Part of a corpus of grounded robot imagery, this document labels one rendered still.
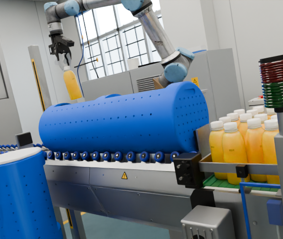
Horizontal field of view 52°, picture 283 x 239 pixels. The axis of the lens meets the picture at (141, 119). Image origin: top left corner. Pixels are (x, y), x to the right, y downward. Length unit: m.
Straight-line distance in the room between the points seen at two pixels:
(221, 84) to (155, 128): 1.98
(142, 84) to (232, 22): 1.50
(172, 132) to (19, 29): 5.83
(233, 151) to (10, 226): 1.05
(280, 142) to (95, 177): 0.96
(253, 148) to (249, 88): 3.17
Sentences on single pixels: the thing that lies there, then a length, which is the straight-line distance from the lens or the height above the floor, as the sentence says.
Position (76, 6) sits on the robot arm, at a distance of 1.69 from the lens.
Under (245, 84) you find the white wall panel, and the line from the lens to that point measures 4.10.
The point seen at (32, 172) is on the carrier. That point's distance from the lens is 1.45.
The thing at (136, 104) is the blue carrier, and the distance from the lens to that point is 1.15.
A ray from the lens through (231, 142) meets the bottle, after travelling 0.91.
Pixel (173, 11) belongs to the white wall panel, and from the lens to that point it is 4.31.
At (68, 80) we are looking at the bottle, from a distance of 1.66.
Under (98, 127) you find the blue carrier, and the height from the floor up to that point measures 1.10.
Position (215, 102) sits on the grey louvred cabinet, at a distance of 2.89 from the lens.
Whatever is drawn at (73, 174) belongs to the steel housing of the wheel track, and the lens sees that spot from 1.55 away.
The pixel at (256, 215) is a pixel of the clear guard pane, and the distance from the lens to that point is 0.86.
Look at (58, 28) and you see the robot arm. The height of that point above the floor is 1.64.
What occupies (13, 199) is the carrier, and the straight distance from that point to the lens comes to 1.46.
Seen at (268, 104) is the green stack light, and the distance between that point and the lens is 0.63.
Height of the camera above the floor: 1.25
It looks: 7 degrees down
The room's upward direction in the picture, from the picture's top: 11 degrees counter-clockwise
